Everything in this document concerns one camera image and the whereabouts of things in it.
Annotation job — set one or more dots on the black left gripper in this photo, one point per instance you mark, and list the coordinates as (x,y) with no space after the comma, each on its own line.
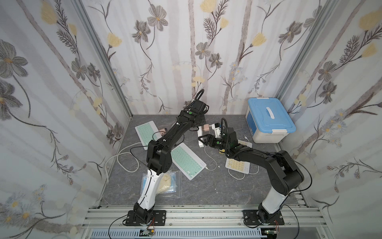
(198,120)

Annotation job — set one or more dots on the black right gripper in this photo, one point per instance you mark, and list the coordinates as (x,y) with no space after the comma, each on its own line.
(209,140)

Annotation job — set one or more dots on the white power strip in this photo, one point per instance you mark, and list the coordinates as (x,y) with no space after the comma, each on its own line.
(201,137)

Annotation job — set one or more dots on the green wireless keyboard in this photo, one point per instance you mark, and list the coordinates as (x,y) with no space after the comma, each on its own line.
(147,132)
(187,161)

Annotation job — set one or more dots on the yellow wireless keyboard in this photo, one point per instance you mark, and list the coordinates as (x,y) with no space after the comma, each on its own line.
(238,166)

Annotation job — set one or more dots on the bagged blue masks and gloves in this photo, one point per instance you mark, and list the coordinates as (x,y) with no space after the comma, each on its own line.
(170,185)

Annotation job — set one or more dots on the blue lid storage box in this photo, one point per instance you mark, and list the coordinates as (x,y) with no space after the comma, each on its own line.
(268,120)

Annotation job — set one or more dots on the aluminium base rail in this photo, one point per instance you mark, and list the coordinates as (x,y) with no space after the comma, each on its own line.
(207,222)

